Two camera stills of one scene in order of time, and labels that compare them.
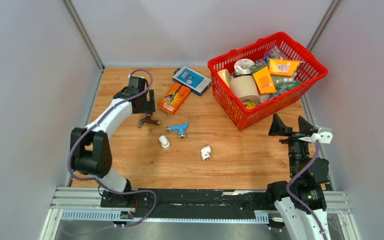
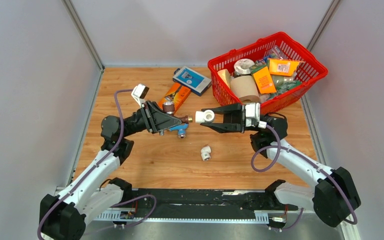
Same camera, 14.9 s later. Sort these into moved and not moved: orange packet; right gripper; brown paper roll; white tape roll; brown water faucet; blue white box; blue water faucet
Moved: brown water faucet; right gripper
Not moved: brown paper roll; orange packet; white tape roll; blue water faucet; blue white box
